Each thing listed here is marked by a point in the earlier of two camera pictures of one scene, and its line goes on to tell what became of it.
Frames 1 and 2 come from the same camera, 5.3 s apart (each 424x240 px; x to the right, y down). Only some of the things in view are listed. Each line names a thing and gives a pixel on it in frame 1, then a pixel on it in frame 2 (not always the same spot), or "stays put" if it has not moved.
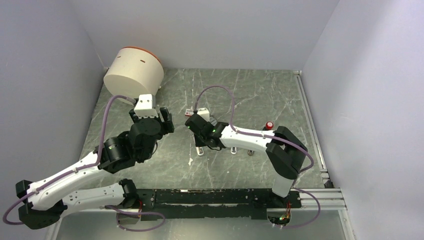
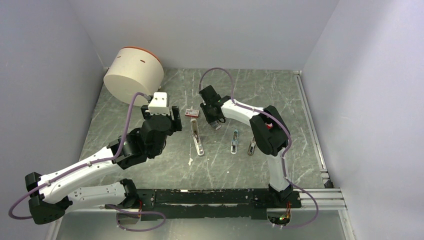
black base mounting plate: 248,203 stays put
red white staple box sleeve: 189,112 stays put
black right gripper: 199,143 → 209,118
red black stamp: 269,125 stays put
